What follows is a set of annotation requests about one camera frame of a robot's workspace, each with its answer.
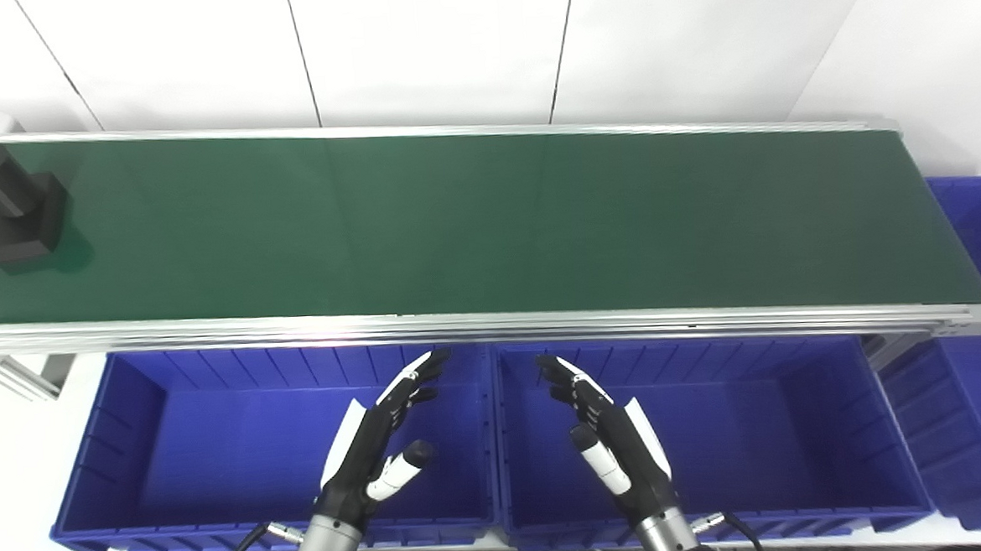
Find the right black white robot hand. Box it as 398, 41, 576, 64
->
535, 348, 679, 527

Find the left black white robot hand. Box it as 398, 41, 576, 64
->
309, 347, 462, 531

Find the black cylinder-on-block part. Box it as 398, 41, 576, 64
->
0, 138, 72, 267

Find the blue plastic bin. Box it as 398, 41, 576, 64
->
39, 332, 506, 551
490, 322, 937, 551
868, 174, 981, 537

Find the green conveyor belt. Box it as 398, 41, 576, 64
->
0, 78, 981, 387
0, 89, 981, 356

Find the aluminium conveyor leg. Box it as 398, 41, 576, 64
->
859, 330, 937, 375
0, 350, 78, 404

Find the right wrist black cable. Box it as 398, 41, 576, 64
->
692, 509, 771, 551

